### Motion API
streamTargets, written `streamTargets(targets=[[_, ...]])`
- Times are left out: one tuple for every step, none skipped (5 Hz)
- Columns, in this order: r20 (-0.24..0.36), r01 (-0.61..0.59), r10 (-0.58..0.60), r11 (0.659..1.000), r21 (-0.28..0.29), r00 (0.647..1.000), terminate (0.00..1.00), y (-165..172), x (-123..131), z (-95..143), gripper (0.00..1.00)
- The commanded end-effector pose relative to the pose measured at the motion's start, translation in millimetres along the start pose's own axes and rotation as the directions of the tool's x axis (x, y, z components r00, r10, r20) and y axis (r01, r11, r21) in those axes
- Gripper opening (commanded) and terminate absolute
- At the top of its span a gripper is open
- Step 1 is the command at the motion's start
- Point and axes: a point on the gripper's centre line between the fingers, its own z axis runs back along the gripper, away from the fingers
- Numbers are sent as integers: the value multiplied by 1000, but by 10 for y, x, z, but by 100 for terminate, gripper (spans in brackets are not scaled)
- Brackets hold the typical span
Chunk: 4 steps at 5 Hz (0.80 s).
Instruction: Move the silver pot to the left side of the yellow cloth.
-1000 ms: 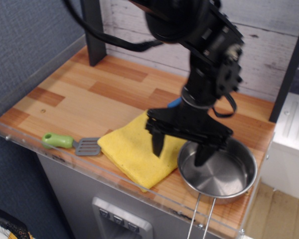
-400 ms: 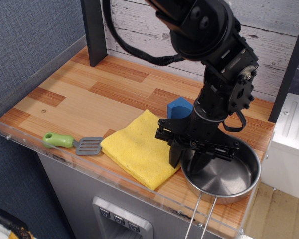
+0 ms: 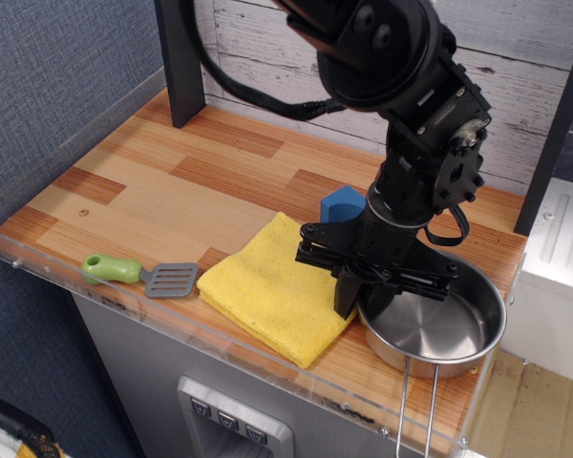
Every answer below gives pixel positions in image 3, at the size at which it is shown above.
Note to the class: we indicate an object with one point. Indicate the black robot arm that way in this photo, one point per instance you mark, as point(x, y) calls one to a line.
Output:
point(395, 58)

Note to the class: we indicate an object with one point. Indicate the clear acrylic table guard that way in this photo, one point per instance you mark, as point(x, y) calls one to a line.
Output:
point(199, 193)

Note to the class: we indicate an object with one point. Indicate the silver dispenser button panel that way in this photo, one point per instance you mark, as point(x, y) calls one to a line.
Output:
point(220, 426)

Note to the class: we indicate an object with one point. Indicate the black right post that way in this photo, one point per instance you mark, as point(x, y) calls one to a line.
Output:
point(547, 162)

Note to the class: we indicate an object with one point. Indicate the green handled grey spatula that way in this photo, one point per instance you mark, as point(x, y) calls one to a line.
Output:
point(165, 280)

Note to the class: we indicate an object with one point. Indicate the blue arch block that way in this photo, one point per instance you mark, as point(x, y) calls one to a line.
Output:
point(341, 205)

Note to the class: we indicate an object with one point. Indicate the yellow folded cloth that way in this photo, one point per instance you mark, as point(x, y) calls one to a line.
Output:
point(285, 304)

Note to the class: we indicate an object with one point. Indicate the silver metal pan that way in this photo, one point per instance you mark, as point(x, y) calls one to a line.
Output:
point(436, 339)

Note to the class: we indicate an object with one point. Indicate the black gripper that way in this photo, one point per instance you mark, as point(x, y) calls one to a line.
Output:
point(377, 257)

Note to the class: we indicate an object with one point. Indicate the grey toy fridge cabinet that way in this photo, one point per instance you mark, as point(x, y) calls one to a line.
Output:
point(145, 364)

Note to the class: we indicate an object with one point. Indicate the black post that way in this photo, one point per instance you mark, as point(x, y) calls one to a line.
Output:
point(182, 67)
point(547, 162)

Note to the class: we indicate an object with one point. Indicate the white toy sink unit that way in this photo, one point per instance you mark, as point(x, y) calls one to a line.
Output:
point(540, 304)

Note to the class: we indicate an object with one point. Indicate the black left post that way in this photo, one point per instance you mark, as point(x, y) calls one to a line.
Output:
point(182, 67)

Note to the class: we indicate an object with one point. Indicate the yellow black object bottom left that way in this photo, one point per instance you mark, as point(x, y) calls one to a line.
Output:
point(33, 444)

